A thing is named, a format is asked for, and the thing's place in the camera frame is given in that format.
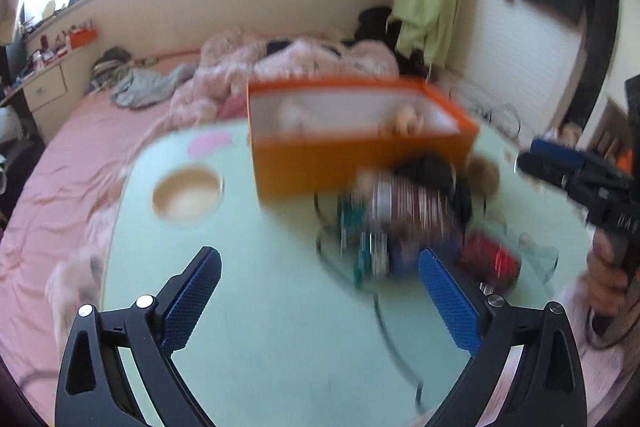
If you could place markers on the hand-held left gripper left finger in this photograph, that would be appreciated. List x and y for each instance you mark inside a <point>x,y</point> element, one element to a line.
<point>192,299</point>

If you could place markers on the white louvered door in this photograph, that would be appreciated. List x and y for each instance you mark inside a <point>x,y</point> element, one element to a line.
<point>525,67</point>

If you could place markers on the small orange storage box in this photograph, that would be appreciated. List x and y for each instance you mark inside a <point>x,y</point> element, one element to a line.
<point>81,38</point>

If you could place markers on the green cartoon-print desktop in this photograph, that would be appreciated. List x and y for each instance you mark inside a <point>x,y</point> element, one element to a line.
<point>270,297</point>

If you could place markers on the white drawer cabinet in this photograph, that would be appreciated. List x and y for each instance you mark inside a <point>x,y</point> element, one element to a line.
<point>45,89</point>

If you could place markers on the blue metal tin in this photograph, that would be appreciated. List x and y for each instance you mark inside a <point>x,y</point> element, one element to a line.
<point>405,207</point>

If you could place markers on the black clothing pile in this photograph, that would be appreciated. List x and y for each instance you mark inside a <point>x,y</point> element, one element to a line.
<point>375,24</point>

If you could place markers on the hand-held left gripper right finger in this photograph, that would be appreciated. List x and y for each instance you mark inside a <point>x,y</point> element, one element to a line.
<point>450,302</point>

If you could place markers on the dark red pouch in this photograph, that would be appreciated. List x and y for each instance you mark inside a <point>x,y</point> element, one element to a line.
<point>487,259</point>

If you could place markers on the orange plastic item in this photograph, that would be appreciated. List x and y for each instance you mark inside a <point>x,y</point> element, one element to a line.
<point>625,162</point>

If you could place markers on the person's right hand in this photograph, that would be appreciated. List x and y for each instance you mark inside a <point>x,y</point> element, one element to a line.
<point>607,279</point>

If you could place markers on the beige curtain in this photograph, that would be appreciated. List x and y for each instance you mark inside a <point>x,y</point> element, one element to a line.
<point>9,17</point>

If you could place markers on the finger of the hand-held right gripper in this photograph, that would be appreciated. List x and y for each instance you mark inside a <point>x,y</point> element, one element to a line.
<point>542,169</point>
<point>555,152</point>

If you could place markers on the small tan plush toy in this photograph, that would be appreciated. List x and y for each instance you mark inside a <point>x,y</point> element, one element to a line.
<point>407,122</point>

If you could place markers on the pink bed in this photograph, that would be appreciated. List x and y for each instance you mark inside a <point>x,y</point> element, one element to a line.
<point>65,167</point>

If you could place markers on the beige fibrous ball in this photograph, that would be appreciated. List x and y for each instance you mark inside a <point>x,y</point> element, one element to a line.
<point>483,176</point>

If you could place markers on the grey clothes heap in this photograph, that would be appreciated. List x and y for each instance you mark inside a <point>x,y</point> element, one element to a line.
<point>145,87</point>

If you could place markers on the folded striped clothes pile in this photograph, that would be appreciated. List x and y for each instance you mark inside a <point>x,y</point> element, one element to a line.
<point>112,59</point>

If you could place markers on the pink floral quilt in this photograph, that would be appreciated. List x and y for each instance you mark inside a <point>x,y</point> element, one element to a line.
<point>310,62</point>

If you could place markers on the teal toy car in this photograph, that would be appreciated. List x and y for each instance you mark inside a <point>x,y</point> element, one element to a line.
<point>367,252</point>

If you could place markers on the black lace-trimmed cloth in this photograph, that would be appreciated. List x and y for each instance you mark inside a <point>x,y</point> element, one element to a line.
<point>430,174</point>

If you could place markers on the orange cardboard box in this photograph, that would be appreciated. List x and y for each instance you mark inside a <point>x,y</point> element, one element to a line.
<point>300,167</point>

